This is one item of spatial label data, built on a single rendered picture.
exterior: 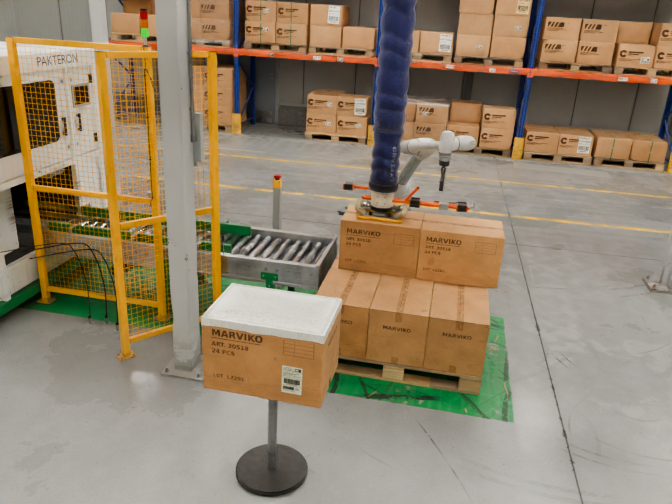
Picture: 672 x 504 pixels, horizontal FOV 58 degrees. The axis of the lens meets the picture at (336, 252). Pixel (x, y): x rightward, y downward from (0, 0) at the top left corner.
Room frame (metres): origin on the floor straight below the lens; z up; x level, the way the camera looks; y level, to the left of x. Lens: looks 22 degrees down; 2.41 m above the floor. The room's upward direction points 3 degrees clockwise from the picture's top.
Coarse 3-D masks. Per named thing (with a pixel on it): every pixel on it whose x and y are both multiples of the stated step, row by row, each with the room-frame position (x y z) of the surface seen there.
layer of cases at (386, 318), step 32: (320, 288) 3.95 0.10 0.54; (352, 288) 3.98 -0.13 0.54; (384, 288) 4.01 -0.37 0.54; (416, 288) 4.04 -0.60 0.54; (448, 288) 4.07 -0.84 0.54; (480, 288) 4.10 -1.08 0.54; (352, 320) 3.70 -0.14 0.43; (384, 320) 3.66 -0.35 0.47; (416, 320) 3.62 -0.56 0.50; (448, 320) 3.58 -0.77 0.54; (480, 320) 3.59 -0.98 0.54; (352, 352) 3.70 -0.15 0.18; (384, 352) 3.65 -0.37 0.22; (416, 352) 3.61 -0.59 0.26; (448, 352) 3.58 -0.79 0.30; (480, 352) 3.54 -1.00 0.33
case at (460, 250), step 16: (432, 224) 4.33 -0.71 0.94; (448, 224) 4.35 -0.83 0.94; (464, 224) 4.37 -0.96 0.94; (480, 224) 4.39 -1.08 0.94; (496, 224) 4.42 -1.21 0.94; (432, 240) 4.20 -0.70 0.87; (448, 240) 4.18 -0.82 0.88; (464, 240) 4.16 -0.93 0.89; (480, 240) 4.14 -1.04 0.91; (496, 240) 4.12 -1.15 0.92; (432, 256) 4.20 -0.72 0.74; (448, 256) 4.18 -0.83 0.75; (464, 256) 4.16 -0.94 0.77; (480, 256) 4.14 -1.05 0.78; (496, 256) 4.12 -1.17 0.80; (432, 272) 4.19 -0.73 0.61; (448, 272) 4.17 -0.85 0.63; (464, 272) 4.15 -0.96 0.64; (480, 272) 4.13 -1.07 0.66; (496, 272) 4.11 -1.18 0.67; (496, 288) 4.11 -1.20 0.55
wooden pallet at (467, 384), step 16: (336, 368) 3.73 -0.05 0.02; (352, 368) 3.75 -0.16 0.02; (368, 368) 3.76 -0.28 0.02; (384, 368) 3.65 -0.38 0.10; (400, 368) 3.63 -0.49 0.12; (416, 368) 3.61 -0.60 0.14; (416, 384) 3.61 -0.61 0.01; (432, 384) 3.60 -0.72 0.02; (448, 384) 3.61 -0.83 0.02; (464, 384) 3.55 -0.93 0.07; (480, 384) 3.53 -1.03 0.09
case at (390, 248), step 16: (352, 208) 4.61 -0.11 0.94; (352, 224) 4.31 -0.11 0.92; (368, 224) 4.29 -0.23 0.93; (384, 224) 4.27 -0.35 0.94; (400, 224) 4.29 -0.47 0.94; (416, 224) 4.31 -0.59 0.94; (352, 240) 4.31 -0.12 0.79; (368, 240) 4.29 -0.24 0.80; (384, 240) 4.27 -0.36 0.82; (400, 240) 4.25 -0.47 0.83; (416, 240) 4.23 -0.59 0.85; (352, 256) 4.31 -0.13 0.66; (368, 256) 4.29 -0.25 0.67; (384, 256) 4.27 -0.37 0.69; (400, 256) 4.24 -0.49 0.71; (416, 256) 4.22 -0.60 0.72; (384, 272) 4.26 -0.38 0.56; (400, 272) 4.24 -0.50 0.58; (416, 272) 4.32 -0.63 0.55
